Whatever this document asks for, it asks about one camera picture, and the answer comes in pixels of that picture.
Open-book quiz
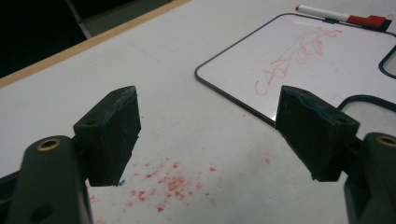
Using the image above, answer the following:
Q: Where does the white table sheet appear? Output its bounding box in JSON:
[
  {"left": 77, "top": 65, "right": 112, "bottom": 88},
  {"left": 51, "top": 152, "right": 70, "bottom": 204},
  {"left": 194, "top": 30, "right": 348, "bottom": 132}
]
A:
[{"left": 0, "top": 0, "right": 396, "bottom": 224}]

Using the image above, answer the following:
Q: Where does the white handheld whiteboard with handle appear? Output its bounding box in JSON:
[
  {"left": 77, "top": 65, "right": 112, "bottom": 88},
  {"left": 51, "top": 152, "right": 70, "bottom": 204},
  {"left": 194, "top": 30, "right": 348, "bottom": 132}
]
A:
[{"left": 194, "top": 12, "right": 396, "bottom": 127}]

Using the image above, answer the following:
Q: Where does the wooden table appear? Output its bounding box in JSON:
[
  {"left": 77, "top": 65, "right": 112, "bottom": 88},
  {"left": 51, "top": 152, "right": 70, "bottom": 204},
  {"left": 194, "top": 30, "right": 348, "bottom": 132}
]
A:
[{"left": 0, "top": 0, "right": 191, "bottom": 90}]

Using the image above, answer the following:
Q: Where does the white marker with red cap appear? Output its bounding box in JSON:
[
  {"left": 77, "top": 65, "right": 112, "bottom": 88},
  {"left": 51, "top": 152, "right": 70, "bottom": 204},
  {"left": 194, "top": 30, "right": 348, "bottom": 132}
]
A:
[{"left": 294, "top": 4, "right": 393, "bottom": 32}]

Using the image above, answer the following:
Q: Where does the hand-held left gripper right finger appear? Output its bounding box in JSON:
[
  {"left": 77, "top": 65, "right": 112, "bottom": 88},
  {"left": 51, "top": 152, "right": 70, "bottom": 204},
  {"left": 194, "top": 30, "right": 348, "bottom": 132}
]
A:
[{"left": 275, "top": 85, "right": 361, "bottom": 182}]

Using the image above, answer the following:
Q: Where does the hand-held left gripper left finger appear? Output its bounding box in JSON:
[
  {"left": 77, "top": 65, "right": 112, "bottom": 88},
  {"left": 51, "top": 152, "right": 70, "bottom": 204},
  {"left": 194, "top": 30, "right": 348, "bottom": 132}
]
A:
[{"left": 73, "top": 85, "right": 142, "bottom": 188}]

